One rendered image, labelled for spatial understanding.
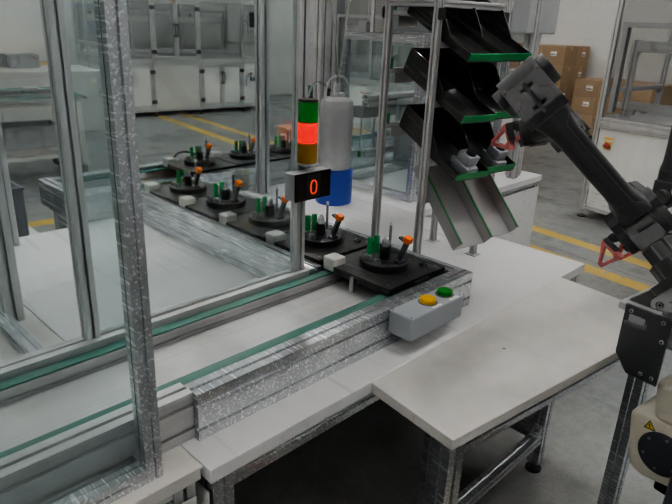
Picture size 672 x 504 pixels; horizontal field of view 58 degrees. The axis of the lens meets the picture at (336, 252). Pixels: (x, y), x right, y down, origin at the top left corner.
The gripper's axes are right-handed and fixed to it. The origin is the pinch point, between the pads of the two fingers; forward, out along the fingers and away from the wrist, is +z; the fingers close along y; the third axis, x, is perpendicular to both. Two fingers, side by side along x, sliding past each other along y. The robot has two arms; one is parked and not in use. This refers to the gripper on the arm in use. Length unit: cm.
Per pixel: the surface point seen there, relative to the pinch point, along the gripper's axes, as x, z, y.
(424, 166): 0.6, 22.9, 9.0
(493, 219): 20.1, 25.8, -17.5
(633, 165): 8, 179, -369
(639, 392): 77, -4, -28
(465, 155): 0.5, 12.9, 2.3
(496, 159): 2.7, 15.8, -13.1
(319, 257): 20, 39, 40
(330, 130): -29, 96, -13
